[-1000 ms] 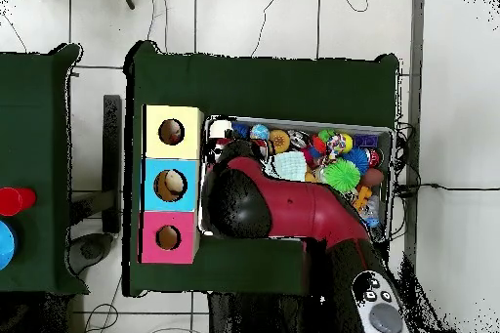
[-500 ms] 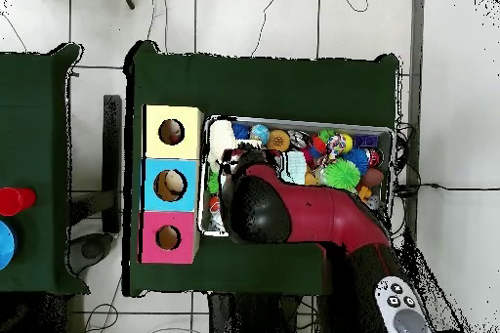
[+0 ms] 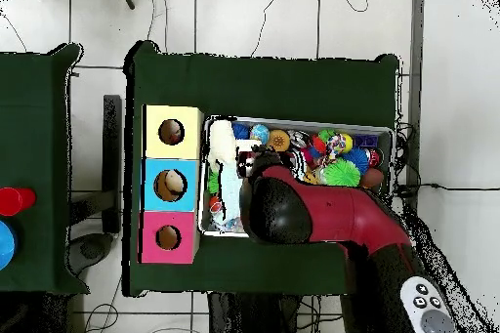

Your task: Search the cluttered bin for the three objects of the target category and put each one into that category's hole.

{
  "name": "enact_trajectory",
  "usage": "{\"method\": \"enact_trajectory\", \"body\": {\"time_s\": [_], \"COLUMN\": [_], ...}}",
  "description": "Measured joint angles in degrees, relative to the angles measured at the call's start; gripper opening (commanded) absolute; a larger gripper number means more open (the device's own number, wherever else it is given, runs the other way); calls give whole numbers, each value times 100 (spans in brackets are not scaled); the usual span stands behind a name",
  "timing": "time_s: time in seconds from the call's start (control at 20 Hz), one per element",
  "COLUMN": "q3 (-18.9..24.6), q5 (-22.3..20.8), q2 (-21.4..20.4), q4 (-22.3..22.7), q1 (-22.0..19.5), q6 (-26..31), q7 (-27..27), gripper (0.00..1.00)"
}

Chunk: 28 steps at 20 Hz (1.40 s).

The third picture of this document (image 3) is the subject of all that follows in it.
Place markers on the small brown football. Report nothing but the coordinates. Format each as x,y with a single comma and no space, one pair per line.
373,177

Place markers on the dark green spiky ball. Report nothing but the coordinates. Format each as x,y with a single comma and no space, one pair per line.
213,182

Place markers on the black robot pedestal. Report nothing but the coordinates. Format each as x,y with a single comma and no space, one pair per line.
254,317

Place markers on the wooden box with three holes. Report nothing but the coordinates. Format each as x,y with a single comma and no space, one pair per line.
187,145

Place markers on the red plastic cup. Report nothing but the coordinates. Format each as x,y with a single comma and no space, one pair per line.
15,201

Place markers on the dark green table cloth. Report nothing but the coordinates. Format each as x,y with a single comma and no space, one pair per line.
273,87
35,94

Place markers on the lime green spiky ball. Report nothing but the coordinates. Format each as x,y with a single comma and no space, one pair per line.
341,174

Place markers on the blue plastic cup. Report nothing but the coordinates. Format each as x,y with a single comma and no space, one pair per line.
6,245

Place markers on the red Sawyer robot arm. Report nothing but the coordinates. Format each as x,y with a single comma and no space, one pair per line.
343,212

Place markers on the cream waffle cloth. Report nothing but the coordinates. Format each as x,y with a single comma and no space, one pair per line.
222,141

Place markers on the mint green waffle cloth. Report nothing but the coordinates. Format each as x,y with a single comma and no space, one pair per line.
232,192

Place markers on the black upright panel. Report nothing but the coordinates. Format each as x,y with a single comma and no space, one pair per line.
112,153

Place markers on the blue spiky ball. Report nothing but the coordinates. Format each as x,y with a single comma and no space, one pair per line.
357,157

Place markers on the shallow clear mesh bin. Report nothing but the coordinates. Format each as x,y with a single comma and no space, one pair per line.
388,141

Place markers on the globe print ball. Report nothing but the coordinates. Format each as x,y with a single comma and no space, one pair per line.
259,133

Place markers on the burger squeeze toy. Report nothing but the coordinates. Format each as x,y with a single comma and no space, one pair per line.
278,141

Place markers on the grey round stand base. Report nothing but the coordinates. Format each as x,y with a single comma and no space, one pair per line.
90,251

